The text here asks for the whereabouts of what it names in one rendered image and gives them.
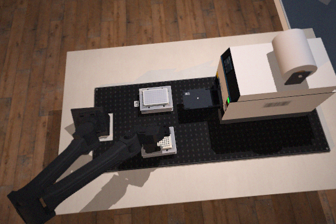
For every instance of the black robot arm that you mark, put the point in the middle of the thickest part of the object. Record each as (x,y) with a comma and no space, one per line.
(85,139)

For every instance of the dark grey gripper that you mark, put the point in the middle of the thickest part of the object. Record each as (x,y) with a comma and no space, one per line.
(151,147)

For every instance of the white roll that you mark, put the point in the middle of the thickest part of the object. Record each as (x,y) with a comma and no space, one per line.
(293,53)

